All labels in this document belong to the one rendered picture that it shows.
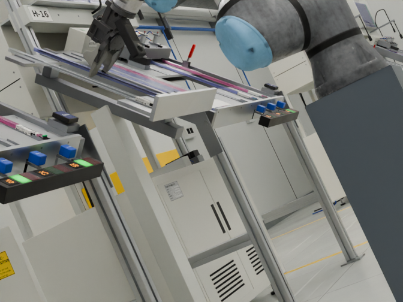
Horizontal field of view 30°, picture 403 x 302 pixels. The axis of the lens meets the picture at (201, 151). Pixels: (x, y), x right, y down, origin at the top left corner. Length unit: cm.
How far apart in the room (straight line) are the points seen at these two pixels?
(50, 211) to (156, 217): 276
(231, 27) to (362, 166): 36
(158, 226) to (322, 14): 84
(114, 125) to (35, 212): 264
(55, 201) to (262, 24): 355
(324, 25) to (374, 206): 36
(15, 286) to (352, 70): 98
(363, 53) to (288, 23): 16
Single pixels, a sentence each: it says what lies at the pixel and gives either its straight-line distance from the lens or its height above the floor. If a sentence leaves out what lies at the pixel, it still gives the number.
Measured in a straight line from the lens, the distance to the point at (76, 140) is 178.
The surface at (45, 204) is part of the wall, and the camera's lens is 478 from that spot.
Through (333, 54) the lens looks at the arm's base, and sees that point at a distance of 148.
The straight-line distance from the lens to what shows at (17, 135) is 176.
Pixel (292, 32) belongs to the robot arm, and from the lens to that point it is 146.
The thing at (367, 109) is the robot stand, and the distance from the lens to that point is 144.
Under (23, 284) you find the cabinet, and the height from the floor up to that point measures 46.
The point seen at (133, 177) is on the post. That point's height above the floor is 61.
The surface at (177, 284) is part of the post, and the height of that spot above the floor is 29.
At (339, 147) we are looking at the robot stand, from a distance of 145.
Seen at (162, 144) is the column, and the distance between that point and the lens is 512.
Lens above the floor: 46
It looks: 4 degrees up
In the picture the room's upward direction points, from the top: 25 degrees counter-clockwise
